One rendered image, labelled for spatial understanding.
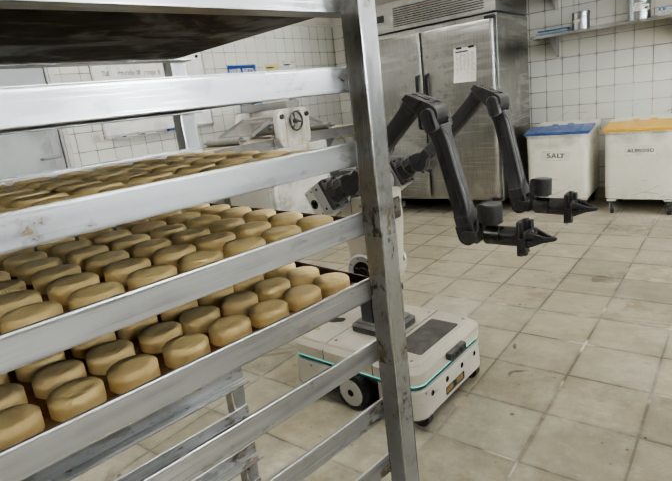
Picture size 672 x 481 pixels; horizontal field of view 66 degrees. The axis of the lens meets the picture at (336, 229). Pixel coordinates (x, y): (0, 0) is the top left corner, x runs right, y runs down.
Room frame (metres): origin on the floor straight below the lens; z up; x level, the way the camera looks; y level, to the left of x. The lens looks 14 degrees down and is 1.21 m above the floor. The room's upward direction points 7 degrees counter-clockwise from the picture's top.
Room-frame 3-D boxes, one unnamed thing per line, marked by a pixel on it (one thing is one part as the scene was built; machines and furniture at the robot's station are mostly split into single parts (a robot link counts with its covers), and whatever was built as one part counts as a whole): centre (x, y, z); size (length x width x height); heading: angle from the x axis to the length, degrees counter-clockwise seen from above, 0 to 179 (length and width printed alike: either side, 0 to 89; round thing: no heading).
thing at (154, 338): (0.57, 0.22, 0.96); 0.05 x 0.05 x 0.02
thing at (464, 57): (4.76, -1.31, 1.39); 0.22 x 0.03 x 0.31; 51
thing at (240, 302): (0.65, 0.14, 0.96); 0.05 x 0.05 x 0.02
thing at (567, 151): (4.76, -2.18, 0.38); 0.64 x 0.54 x 0.77; 143
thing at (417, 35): (5.36, -1.25, 1.03); 1.40 x 0.90 x 2.05; 51
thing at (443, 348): (2.03, -0.16, 0.24); 0.68 x 0.53 x 0.41; 48
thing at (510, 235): (1.44, -0.51, 0.77); 0.07 x 0.07 x 0.10; 48
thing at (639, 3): (4.57, -2.75, 1.67); 0.18 x 0.18 x 0.22
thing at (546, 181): (1.81, -0.72, 0.80); 0.12 x 0.09 x 0.12; 46
